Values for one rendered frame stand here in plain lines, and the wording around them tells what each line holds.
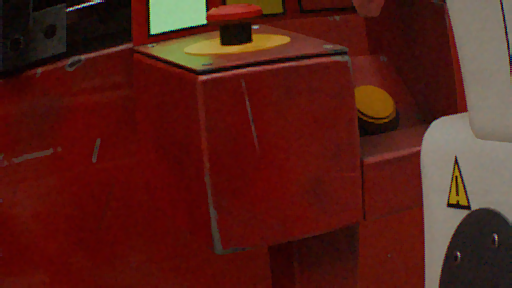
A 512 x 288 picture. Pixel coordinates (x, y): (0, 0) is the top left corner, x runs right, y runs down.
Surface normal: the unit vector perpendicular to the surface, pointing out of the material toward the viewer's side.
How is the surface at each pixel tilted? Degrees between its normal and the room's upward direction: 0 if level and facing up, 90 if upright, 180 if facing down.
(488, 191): 90
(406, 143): 0
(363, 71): 35
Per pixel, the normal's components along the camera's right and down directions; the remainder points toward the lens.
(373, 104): 0.13, -0.69
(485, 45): -0.92, 0.17
